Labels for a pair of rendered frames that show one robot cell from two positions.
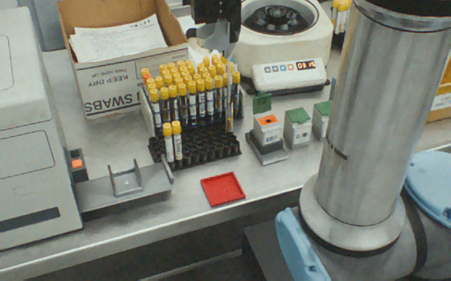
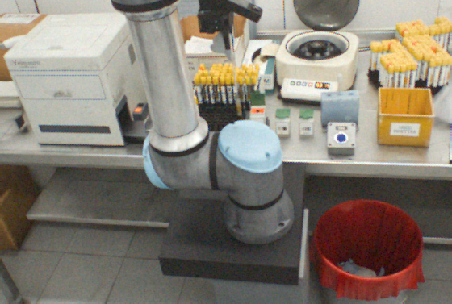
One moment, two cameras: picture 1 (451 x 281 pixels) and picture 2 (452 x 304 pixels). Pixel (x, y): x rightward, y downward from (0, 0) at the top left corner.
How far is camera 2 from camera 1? 0.71 m
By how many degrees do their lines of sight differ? 27
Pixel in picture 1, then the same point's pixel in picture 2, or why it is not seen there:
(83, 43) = (191, 46)
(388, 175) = (160, 103)
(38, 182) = (97, 106)
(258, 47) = (286, 65)
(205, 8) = (205, 23)
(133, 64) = (197, 60)
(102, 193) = (140, 129)
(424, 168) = (238, 127)
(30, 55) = (109, 35)
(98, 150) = not seen: hidden behind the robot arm
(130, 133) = not seen: hidden behind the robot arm
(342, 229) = (156, 137)
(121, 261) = not seen: hidden behind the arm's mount
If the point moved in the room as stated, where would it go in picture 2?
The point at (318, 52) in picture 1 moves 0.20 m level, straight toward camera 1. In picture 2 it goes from (333, 77) to (295, 109)
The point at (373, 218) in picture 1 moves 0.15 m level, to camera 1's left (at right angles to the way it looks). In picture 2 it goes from (166, 132) to (105, 115)
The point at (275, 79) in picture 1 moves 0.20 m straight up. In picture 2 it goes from (295, 90) to (293, 30)
